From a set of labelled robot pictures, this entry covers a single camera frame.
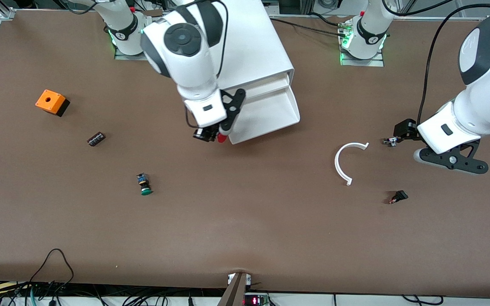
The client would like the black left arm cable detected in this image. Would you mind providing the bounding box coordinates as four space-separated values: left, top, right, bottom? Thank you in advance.
417 3 490 124

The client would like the white plastic drawer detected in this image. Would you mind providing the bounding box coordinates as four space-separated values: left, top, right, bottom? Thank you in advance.
223 83 301 145
239 73 291 95

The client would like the aluminium back edge rail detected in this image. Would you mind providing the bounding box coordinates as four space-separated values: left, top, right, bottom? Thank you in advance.
390 15 484 22

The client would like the white drawer cabinet housing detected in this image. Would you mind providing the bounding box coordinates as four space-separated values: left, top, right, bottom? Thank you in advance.
215 0 295 98

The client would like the black cable on table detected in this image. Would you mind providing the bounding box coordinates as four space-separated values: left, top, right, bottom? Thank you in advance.
270 17 348 37

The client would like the black left camera bracket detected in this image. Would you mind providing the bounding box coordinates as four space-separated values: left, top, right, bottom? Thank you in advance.
424 139 489 175

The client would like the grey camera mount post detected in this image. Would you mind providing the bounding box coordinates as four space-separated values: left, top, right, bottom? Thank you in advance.
217 272 252 306

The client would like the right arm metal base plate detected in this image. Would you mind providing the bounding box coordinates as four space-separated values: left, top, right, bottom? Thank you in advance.
114 15 162 61

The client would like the thin black looped cable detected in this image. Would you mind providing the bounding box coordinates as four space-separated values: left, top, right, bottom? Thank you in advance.
28 248 75 294

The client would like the small red display device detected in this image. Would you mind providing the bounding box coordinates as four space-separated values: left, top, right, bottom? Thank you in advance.
243 292 270 306

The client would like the white curved plastic arc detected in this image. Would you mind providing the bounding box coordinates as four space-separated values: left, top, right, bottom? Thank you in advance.
334 142 370 186

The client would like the red push button switch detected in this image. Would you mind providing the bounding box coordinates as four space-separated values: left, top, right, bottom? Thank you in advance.
193 127 229 144

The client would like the black right camera bracket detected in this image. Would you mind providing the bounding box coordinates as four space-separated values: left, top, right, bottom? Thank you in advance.
219 88 246 133

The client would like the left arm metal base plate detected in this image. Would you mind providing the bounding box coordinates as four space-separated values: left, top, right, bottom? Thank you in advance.
340 25 385 67

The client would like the orange and black button box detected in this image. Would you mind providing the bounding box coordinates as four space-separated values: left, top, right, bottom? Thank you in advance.
35 89 71 117

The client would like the small black rocker switch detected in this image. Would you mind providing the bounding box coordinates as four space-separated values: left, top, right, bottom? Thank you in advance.
388 190 409 205

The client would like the green push button switch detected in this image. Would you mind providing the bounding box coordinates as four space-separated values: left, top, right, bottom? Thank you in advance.
136 173 154 196

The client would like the black camera bracket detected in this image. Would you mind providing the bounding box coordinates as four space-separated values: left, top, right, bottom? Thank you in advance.
424 139 489 175
219 88 246 133

